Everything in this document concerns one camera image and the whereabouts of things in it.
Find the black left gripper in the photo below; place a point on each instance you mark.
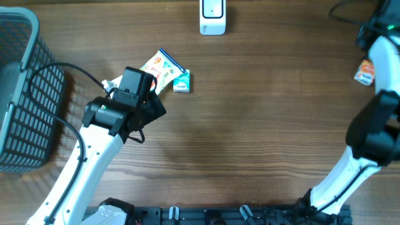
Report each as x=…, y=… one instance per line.
x=154, y=107

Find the small teal box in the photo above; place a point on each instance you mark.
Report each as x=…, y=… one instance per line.
x=182, y=83

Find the blue yellow snack bag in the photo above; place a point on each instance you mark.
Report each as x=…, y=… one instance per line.
x=164, y=68

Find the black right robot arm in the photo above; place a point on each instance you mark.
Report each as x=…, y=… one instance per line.
x=371, y=143

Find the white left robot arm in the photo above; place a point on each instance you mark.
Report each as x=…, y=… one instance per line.
x=107, y=123

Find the white barcode scanner box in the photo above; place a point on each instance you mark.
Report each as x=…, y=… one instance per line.
x=212, y=17

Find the grey plastic shopping basket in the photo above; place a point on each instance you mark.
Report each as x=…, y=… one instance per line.
x=27, y=133

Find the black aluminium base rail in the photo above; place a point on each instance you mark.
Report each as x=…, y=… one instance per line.
x=261, y=215

